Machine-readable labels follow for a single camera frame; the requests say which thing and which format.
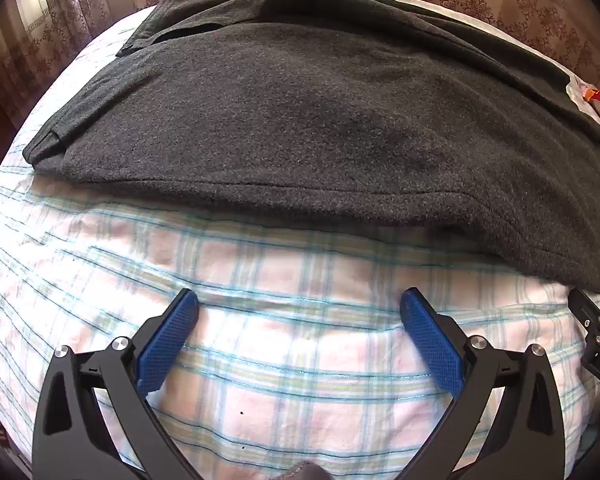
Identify dark grey pants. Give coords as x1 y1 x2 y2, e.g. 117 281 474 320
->
23 0 600 292

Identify plaid bed sheet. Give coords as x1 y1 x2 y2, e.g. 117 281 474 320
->
0 11 600 479

